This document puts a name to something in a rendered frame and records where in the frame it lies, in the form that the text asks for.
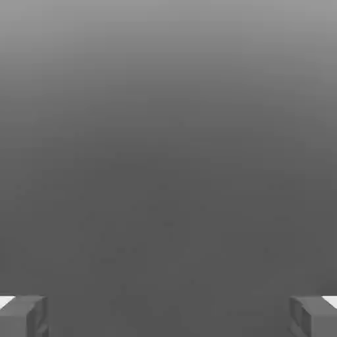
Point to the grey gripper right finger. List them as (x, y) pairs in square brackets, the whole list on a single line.
[(316, 318)]

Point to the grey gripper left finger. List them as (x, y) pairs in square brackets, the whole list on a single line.
[(21, 318)]

